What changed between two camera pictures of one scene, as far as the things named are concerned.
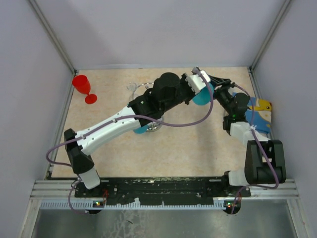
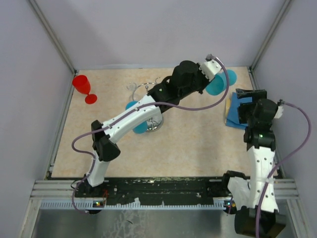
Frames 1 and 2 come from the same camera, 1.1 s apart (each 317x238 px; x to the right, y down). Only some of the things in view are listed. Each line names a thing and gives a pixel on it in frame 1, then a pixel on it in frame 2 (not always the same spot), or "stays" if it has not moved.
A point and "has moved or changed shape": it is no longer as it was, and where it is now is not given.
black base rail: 203,190 stays
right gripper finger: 218,81 to 259,94
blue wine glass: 203,97 has moved or changed shape
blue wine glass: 140,130 stays
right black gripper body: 223,84 to 249,106
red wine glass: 81,84 stays
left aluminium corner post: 53,35 stays
